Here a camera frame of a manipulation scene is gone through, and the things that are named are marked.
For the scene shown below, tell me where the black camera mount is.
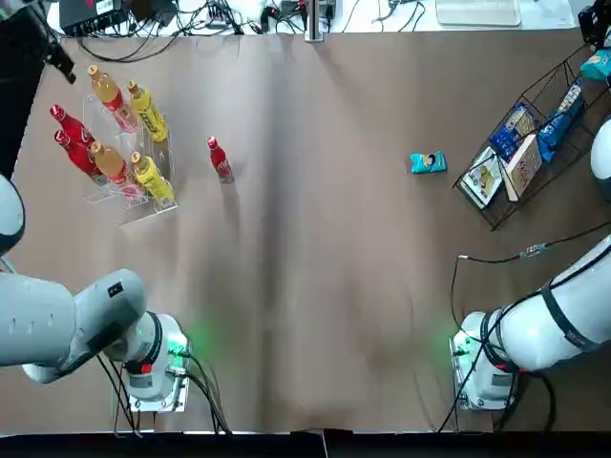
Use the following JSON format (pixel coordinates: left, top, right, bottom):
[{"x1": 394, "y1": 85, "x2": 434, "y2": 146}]
[
  {"x1": 577, "y1": 0, "x2": 611, "y2": 51},
  {"x1": 0, "y1": 0, "x2": 78, "y2": 86}
]

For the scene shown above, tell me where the clear acrylic stepped shelf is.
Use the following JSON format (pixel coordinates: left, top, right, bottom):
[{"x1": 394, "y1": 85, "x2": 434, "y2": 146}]
[{"x1": 83, "y1": 93, "x2": 180, "y2": 225}]

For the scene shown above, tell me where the black right base cable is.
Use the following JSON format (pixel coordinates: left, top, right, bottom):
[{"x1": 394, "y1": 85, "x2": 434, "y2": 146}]
[{"x1": 436, "y1": 333, "x2": 558, "y2": 433}]

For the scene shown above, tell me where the brown snack box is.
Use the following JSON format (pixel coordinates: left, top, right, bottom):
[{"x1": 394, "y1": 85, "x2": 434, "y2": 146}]
[{"x1": 504, "y1": 135, "x2": 544, "y2": 202}]

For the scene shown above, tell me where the black cable with silver tip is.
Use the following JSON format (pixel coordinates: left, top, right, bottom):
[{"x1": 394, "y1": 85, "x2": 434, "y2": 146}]
[{"x1": 450, "y1": 221, "x2": 611, "y2": 335}]

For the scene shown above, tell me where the silver aluminium post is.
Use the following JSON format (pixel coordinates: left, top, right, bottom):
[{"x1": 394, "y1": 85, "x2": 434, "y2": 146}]
[{"x1": 305, "y1": 0, "x2": 331, "y2": 43}]

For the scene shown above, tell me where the white plastic tray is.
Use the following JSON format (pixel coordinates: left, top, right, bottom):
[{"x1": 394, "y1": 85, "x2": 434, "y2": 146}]
[{"x1": 435, "y1": 0, "x2": 522, "y2": 27}]

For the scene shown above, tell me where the black wire basket shelf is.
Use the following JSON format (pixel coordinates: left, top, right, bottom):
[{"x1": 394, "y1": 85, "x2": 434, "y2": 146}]
[{"x1": 451, "y1": 45, "x2": 611, "y2": 233}]

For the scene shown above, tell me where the blue biscuit packet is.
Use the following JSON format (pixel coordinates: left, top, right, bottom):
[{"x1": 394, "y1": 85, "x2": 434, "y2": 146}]
[{"x1": 579, "y1": 49, "x2": 611, "y2": 81}]

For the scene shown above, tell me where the teal chips packet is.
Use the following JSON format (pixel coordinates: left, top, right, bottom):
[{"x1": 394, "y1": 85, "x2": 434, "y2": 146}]
[{"x1": 409, "y1": 150, "x2": 449, "y2": 176}]

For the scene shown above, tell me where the black electronics box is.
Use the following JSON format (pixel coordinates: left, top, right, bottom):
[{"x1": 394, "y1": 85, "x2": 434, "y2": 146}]
[{"x1": 59, "y1": 0, "x2": 129, "y2": 35}]

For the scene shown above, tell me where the yellow label tea bottle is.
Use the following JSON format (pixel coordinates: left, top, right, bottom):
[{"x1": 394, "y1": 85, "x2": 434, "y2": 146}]
[
  {"x1": 129, "y1": 151, "x2": 176, "y2": 209},
  {"x1": 126, "y1": 80, "x2": 169, "y2": 143}
]

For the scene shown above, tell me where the black usb hub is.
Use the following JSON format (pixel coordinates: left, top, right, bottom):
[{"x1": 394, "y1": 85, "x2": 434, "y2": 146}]
[{"x1": 204, "y1": 2, "x2": 231, "y2": 25}]

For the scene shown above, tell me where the blue white patterned snack packet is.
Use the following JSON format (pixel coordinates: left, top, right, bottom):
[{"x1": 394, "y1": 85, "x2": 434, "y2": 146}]
[{"x1": 556, "y1": 78, "x2": 587, "y2": 125}]

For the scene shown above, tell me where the blue and white cracker packet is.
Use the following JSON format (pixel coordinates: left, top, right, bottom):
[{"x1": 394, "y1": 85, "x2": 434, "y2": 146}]
[{"x1": 489, "y1": 102, "x2": 540, "y2": 163}]

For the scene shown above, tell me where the green chips packet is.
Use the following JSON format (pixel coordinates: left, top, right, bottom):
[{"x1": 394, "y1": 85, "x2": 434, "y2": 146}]
[{"x1": 465, "y1": 146, "x2": 505, "y2": 210}]

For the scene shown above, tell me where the orange tea bottle red label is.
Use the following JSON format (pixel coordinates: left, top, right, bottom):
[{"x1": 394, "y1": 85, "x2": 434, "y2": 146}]
[
  {"x1": 89, "y1": 140, "x2": 139, "y2": 192},
  {"x1": 87, "y1": 65, "x2": 139, "y2": 133}
]

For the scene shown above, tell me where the red cola bottle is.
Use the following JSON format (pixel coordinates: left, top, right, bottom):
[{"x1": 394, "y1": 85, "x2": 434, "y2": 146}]
[
  {"x1": 50, "y1": 104, "x2": 95, "y2": 147},
  {"x1": 206, "y1": 135, "x2": 235, "y2": 185},
  {"x1": 53, "y1": 130, "x2": 109, "y2": 185}
]

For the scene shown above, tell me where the long dark blue snack packet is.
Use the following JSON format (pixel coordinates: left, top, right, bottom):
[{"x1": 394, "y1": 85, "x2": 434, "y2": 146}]
[{"x1": 537, "y1": 112, "x2": 575, "y2": 164}]

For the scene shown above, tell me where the white side table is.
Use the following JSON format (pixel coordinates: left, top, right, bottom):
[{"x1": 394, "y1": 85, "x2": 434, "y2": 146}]
[{"x1": 56, "y1": 0, "x2": 581, "y2": 35}]

